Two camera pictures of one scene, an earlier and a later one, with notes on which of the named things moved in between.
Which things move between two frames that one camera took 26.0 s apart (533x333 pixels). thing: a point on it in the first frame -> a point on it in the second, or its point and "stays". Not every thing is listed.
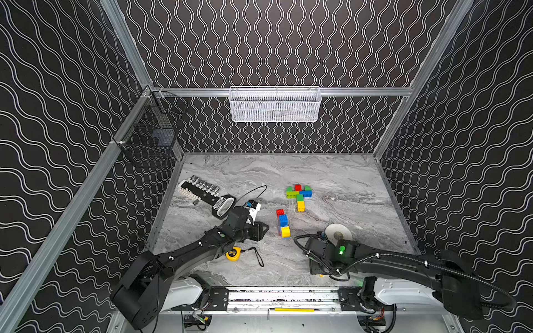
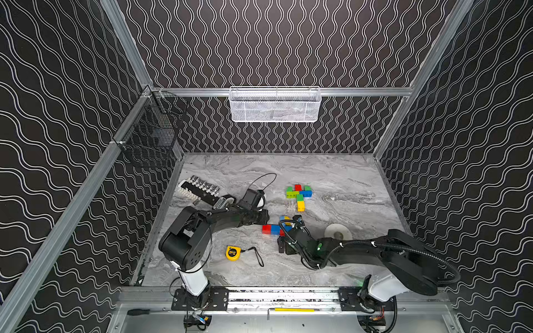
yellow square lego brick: (300, 206) stays
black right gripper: (314, 271) -> (287, 250)
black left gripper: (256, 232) -> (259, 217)
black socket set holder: (196, 189) stays
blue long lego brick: (307, 193) stays
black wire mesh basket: (150, 136) stays
